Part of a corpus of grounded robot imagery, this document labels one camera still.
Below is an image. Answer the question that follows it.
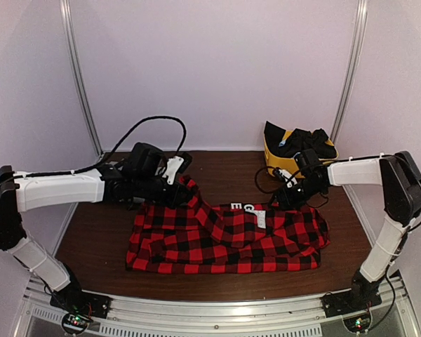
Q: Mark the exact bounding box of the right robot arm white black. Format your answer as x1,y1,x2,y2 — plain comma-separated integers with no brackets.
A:
272,150,421,310

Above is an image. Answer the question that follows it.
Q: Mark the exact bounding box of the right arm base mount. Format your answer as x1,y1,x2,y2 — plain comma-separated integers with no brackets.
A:
320,291,382,334

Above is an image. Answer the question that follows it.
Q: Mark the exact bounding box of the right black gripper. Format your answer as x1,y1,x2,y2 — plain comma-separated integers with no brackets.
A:
268,178,325,210

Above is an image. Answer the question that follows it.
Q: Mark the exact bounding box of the left black cable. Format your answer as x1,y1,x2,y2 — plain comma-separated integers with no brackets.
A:
73,117,189,173

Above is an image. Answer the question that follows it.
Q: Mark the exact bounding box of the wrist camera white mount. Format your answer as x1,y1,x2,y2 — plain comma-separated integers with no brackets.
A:
162,152,192,185
277,168,298,188

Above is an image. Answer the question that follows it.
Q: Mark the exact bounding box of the aluminium frame post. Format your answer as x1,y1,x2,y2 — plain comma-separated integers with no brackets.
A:
330,0,368,144
60,0,103,157

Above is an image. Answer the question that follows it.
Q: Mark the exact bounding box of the red black plaid shirt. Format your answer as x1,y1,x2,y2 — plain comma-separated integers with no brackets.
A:
126,176,330,275

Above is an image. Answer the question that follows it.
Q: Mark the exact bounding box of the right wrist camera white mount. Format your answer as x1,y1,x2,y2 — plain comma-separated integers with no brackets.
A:
277,168,298,188

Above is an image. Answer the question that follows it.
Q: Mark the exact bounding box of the black garment in bin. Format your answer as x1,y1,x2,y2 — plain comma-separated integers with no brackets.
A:
264,121,330,158

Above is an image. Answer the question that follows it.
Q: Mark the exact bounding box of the right aluminium frame post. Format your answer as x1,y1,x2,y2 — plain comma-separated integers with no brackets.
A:
330,0,368,144

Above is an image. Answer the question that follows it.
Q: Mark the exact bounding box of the right black cable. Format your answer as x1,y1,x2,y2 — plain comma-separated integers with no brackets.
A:
254,167,285,196

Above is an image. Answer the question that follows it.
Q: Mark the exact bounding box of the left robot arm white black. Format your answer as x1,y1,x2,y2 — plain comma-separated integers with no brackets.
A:
0,143,192,312

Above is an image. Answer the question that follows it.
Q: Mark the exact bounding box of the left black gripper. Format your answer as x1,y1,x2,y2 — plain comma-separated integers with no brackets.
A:
133,173,193,209

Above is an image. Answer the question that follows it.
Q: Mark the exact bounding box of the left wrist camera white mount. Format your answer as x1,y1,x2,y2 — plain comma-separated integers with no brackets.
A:
162,152,192,185

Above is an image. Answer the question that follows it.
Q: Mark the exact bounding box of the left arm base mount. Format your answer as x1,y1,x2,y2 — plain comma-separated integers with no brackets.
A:
50,292,111,335

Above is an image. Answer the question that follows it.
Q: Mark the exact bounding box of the front aluminium rail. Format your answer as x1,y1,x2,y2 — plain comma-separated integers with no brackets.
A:
11,276,421,336

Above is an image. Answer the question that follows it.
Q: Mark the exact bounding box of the black cable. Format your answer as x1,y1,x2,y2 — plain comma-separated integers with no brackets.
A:
254,167,285,196
73,117,189,173

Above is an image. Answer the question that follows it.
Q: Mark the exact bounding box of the yellow plastic bin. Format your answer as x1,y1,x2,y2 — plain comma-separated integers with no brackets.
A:
264,131,338,173

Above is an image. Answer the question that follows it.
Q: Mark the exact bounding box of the left aluminium frame post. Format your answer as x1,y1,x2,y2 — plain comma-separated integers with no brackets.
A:
60,0,103,157

